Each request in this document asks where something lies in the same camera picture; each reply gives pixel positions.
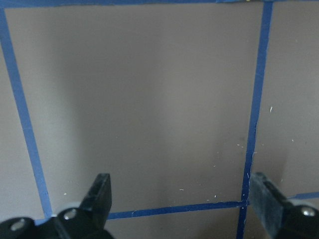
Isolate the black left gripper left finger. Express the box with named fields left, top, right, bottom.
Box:
left=79, top=173, right=111, bottom=228

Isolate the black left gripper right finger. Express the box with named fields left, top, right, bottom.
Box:
left=249, top=172, right=293, bottom=238

